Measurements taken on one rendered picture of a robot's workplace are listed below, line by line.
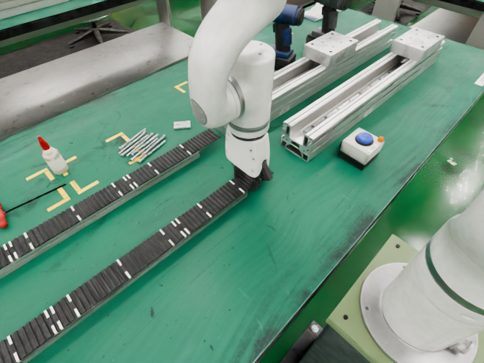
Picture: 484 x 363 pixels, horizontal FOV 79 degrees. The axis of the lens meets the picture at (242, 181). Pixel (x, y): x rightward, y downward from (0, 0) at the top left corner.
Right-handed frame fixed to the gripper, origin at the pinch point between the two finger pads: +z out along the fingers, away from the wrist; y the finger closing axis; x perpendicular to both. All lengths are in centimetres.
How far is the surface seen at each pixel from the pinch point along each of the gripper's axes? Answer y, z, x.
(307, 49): -23, -8, 50
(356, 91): -2, -1, 51
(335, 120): 4.5, -4.5, 28.6
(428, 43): 4, -9, 81
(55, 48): -299, 80, 31
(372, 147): 16.0, -2.1, 29.3
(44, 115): -163, 60, -19
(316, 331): 31, 81, 11
